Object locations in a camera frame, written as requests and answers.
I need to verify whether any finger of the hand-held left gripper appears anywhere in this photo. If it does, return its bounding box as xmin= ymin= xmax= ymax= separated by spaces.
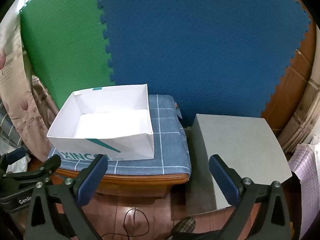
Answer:
xmin=2 ymin=154 xmax=62 ymax=181
xmin=0 ymin=147 xmax=27 ymax=168

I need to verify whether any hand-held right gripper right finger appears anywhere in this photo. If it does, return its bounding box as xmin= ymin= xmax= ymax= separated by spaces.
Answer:
xmin=209 ymin=154 xmax=302 ymax=240

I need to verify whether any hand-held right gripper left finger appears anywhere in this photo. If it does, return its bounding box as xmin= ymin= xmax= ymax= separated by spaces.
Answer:
xmin=24 ymin=154 xmax=108 ymax=240

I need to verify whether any white cloth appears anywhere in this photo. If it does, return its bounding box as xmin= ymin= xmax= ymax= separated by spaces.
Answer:
xmin=5 ymin=155 xmax=32 ymax=174

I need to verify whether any plaid cloth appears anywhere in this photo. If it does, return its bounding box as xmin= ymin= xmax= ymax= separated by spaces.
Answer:
xmin=0 ymin=102 xmax=25 ymax=148

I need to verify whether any grey box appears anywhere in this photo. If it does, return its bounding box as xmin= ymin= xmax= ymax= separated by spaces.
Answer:
xmin=185 ymin=114 xmax=293 ymax=216

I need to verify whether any wooden stool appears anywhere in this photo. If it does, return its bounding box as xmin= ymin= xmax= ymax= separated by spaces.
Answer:
xmin=54 ymin=167 xmax=190 ymax=200

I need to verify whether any blue plaid cushion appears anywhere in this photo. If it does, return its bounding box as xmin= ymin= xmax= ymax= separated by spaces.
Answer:
xmin=49 ymin=94 xmax=192 ymax=177

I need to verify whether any white cardboard box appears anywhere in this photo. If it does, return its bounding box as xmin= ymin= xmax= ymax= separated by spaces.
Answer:
xmin=47 ymin=84 xmax=154 ymax=161

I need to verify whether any plaid slipper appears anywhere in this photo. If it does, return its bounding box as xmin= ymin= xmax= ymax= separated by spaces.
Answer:
xmin=170 ymin=217 xmax=197 ymax=238

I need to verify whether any floral curtain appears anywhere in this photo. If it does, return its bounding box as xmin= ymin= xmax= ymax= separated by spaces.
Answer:
xmin=0 ymin=12 xmax=54 ymax=160

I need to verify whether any brown satin cloth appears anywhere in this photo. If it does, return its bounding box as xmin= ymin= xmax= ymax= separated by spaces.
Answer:
xmin=31 ymin=76 xmax=60 ymax=130

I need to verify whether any pink checked cloth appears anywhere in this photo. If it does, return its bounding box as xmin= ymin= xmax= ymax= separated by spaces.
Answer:
xmin=287 ymin=142 xmax=320 ymax=235

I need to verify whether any wooden door panel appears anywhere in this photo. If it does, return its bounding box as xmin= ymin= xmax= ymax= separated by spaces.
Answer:
xmin=260 ymin=20 xmax=318 ymax=137

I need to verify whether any green foam mat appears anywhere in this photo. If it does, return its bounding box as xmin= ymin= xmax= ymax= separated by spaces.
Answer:
xmin=20 ymin=0 xmax=117 ymax=110

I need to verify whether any blue foam mat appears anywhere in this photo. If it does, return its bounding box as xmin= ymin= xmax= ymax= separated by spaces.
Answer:
xmin=96 ymin=0 xmax=313 ymax=128

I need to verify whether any black cable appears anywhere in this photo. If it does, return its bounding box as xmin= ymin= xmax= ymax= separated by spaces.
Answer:
xmin=124 ymin=208 xmax=150 ymax=240

